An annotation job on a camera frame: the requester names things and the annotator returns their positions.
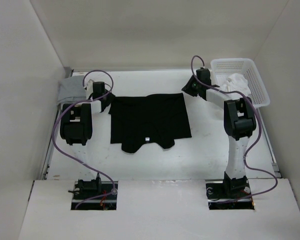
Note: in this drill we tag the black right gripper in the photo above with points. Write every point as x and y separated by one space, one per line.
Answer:
187 89

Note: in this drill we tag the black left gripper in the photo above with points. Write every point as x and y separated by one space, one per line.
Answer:
110 97

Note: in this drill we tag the black tank top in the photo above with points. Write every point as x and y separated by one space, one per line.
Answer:
156 118

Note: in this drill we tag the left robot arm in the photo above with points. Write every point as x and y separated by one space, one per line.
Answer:
76 123

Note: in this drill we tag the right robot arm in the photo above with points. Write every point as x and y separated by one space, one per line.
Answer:
239 123

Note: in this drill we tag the folded grey tank top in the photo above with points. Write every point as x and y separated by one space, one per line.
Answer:
71 90

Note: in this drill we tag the white crumpled tank top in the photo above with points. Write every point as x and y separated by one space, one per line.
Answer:
236 82

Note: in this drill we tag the white plastic basket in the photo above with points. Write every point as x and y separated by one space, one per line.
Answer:
223 67

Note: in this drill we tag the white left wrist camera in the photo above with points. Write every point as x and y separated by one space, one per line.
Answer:
89 89

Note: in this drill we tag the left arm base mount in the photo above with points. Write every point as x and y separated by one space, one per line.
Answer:
93 195

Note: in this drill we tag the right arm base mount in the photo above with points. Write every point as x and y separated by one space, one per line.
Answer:
219 199

